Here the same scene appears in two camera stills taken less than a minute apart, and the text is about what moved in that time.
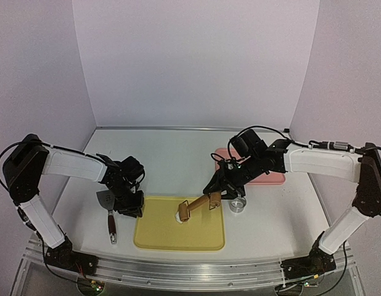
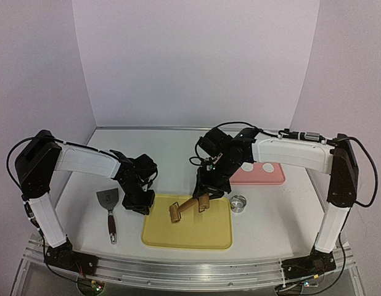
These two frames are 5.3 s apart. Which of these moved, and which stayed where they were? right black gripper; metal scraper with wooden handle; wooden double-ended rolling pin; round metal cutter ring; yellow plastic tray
Moved: yellow plastic tray; right black gripper; wooden double-ended rolling pin
Stayed: metal scraper with wooden handle; round metal cutter ring
